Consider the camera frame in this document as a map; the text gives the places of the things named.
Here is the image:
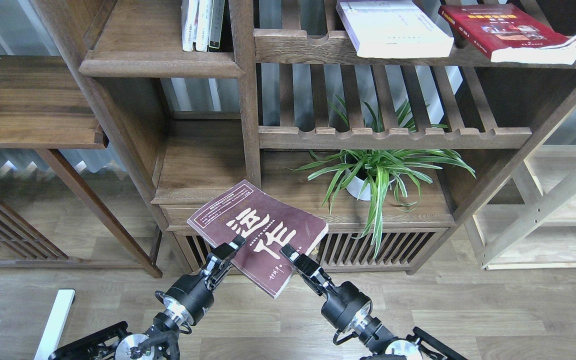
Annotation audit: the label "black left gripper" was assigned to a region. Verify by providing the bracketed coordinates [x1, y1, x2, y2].
[164, 235, 247, 326]

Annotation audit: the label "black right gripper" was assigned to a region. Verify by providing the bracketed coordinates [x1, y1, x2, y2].
[280, 247, 373, 333]

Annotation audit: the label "maroon book white characters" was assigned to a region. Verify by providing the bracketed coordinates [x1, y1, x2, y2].
[187, 180, 329, 298]

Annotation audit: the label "red hardcover book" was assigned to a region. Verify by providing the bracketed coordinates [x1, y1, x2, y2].
[438, 3, 576, 65]

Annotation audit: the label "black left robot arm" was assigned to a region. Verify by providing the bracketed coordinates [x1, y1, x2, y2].
[48, 235, 246, 360]

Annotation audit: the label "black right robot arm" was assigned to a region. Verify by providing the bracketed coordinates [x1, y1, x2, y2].
[281, 244, 464, 360]

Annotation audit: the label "light wooden shelf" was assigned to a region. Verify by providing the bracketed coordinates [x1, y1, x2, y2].
[464, 145, 576, 271]

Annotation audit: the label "white plant pot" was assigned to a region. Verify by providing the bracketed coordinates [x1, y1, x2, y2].
[346, 173, 381, 201]

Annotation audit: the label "green spider plant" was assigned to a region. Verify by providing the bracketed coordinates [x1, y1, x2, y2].
[288, 95, 477, 258]

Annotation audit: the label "dark wooden bookshelf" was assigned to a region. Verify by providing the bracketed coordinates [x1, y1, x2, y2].
[32, 0, 576, 281]

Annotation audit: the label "white metal bar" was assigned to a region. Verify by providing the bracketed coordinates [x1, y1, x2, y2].
[34, 288, 76, 360]

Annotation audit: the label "dark green upright book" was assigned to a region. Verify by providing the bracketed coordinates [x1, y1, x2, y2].
[208, 0, 226, 52]

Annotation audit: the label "white upright book middle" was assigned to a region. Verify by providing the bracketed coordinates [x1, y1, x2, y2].
[194, 0, 213, 52]

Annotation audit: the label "white upright book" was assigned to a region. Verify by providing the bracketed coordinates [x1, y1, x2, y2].
[181, 0, 199, 52]
[194, 0, 213, 52]

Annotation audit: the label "white upright book left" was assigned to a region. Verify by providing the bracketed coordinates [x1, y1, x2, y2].
[181, 0, 199, 52]

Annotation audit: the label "white paperback book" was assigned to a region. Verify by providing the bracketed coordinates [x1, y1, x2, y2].
[336, 0, 454, 59]

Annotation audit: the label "dark wooden side table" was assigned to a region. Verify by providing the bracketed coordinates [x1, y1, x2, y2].
[0, 55, 162, 278]

